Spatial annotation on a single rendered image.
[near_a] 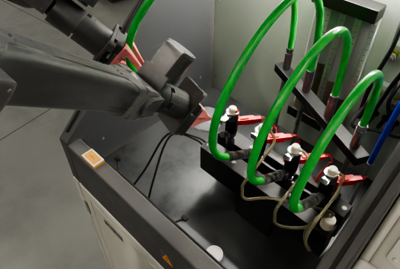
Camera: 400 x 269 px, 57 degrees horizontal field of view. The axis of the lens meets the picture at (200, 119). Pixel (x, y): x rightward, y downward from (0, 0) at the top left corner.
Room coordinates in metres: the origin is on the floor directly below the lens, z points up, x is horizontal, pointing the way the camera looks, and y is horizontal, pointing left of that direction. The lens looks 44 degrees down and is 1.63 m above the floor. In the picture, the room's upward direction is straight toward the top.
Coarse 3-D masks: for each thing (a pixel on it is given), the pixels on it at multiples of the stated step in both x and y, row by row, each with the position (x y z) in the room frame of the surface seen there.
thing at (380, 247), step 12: (396, 204) 0.34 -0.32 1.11; (396, 216) 0.33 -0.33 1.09; (384, 228) 0.33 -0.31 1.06; (396, 228) 0.32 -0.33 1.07; (372, 240) 0.33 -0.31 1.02; (384, 240) 0.32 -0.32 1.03; (396, 240) 0.31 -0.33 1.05; (372, 252) 0.32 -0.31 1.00; (384, 252) 0.31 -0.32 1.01; (396, 252) 0.30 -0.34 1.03; (372, 264) 0.31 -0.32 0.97; (384, 264) 0.30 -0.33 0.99; (396, 264) 0.29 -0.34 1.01
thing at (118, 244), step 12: (84, 192) 0.62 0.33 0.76; (96, 204) 0.57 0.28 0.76; (96, 216) 0.59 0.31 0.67; (108, 216) 0.53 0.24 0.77; (96, 228) 0.62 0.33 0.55; (108, 228) 0.55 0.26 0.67; (120, 228) 0.50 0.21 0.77; (108, 240) 0.58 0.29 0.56; (120, 240) 0.51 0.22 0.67; (132, 240) 0.46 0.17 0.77; (108, 252) 0.60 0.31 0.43; (120, 252) 0.53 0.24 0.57; (132, 252) 0.48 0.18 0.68; (144, 252) 0.43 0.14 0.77; (120, 264) 0.55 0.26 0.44; (132, 264) 0.49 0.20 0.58; (144, 264) 0.44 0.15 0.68; (156, 264) 0.40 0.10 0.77
